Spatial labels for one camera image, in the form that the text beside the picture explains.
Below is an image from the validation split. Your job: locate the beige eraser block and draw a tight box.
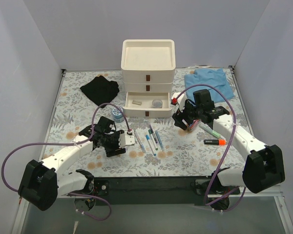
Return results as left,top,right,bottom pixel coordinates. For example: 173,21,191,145
132,100,142,105

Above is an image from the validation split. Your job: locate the cream three-drawer organizer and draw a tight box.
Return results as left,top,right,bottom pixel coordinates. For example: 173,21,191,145
121,39,176,118

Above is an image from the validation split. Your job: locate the pink-capped tube of pencils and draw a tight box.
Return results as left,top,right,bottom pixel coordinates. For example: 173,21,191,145
186,120,201,133

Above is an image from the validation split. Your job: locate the clear jar of pins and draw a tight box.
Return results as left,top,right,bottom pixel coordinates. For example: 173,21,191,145
152,99,163,108

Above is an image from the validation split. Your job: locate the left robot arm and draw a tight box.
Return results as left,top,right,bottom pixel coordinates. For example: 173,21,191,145
18,117,135,211

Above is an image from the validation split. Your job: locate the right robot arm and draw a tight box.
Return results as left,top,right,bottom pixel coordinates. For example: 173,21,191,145
171,89,285,194

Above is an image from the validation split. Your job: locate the green highlighter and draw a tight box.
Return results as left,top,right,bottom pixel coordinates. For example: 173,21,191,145
199,123,221,139

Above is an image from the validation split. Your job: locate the blue round tin jar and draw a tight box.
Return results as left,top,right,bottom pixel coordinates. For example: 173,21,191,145
111,107,125,123

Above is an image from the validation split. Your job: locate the light blue pen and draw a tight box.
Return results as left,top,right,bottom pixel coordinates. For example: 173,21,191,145
155,131,164,151

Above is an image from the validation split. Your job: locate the purple clear pen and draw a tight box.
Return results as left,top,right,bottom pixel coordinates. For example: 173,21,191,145
149,124,158,144

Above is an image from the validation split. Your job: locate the black orange highlighter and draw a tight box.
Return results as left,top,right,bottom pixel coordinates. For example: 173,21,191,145
203,139,226,145

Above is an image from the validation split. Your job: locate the floral patterned table mat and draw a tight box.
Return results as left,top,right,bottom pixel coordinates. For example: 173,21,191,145
43,71,245,177

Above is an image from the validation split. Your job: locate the white marker blue cap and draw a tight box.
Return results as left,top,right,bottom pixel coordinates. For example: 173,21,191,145
146,135,156,156

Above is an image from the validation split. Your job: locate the blue folded cloth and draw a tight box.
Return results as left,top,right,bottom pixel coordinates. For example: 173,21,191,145
184,68,234,103

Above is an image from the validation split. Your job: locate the black folded cloth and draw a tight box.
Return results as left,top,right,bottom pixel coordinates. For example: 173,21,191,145
80,76,120,106

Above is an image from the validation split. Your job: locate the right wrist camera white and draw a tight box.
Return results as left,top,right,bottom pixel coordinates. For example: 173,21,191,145
171,92,187,109

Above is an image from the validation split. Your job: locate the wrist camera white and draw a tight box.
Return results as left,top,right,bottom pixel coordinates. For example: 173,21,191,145
171,92,187,109
119,133,136,148

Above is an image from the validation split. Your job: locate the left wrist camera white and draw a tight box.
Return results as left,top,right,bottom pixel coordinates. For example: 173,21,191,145
119,133,136,148

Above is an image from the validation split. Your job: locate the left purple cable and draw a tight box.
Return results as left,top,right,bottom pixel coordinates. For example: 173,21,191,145
1,102,135,221

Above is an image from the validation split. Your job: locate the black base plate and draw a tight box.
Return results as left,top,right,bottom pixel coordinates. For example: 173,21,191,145
65,175,240,207

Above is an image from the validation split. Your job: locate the aluminium rail frame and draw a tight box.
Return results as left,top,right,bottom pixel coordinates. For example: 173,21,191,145
12,71,293,234

